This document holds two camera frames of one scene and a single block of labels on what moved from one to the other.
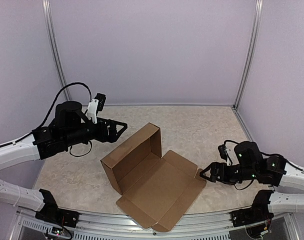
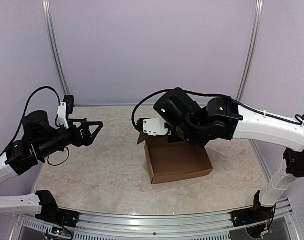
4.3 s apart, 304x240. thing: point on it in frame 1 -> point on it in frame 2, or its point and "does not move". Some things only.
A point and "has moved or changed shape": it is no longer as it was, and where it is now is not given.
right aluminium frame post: [249, 54] does not move
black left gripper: [112, 135] -> [86, 139]
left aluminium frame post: [47, 6] does not move
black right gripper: [215, 166] -> [169, 141]
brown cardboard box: [156, 191] has moved or changed shape
